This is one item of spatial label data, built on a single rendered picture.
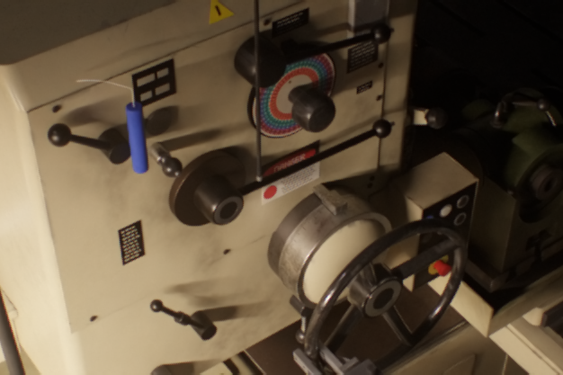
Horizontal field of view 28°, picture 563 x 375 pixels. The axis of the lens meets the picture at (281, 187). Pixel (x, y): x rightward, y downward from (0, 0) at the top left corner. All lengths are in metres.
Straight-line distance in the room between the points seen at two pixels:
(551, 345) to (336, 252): 0.92
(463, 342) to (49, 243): 1.49
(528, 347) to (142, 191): 1.31
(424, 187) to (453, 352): 0.88
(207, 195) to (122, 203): 0.14
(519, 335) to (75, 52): 1.55
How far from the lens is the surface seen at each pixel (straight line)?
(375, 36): 1.90
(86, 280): 1.90
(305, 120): 1.84
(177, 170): 1.75
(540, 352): 2.83
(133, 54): 1.70
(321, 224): 2.06
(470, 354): 3.12
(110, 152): 1.70
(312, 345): 1.98
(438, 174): 2.27
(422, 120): 2.22
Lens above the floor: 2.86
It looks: 43 degrees down
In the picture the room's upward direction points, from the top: straight up
